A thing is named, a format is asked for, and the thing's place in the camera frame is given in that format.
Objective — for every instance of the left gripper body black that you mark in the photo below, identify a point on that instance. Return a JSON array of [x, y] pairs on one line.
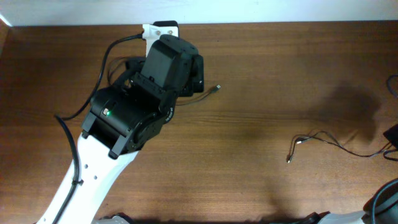
[[198, 73]]

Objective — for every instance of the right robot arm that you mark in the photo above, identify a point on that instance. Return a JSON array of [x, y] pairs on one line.
[[381, 208]]

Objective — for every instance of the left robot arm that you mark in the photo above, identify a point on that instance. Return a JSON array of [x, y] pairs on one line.
[[120, 120]]

